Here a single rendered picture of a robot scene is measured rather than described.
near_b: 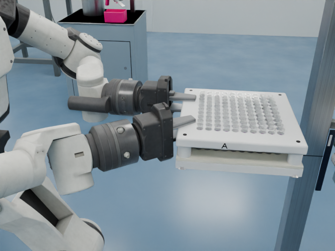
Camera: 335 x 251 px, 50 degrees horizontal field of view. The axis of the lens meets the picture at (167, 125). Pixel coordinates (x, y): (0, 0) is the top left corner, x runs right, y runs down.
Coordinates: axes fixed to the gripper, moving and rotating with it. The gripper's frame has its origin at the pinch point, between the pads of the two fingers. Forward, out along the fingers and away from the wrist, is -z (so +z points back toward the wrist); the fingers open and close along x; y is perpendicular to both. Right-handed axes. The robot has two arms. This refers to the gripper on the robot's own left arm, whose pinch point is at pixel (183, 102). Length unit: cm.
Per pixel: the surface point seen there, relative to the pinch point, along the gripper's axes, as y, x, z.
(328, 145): -14.5, 16.1, -36.6
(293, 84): -291, 110, -54
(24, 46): -298, 88, 263
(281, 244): -14, 54, -29
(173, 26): -463, 98, 115
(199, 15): -468, 82, 76
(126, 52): -191, 53, 88
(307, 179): -14.6, 27.9, -33.2
